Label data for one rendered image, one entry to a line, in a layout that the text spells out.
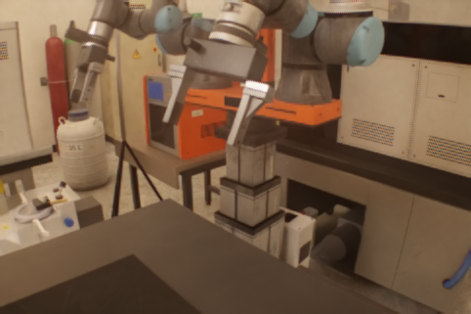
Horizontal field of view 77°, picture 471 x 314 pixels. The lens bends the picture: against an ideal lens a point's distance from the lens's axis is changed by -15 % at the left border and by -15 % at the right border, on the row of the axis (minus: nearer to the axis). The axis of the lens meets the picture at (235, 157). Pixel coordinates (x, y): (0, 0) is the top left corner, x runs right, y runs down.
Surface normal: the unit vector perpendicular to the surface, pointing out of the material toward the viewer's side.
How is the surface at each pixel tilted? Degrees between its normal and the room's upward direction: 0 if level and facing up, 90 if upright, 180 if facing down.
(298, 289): 0
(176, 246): 0
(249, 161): 90
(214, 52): 67
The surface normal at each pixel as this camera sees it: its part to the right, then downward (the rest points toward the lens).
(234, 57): -0.47, -0.11
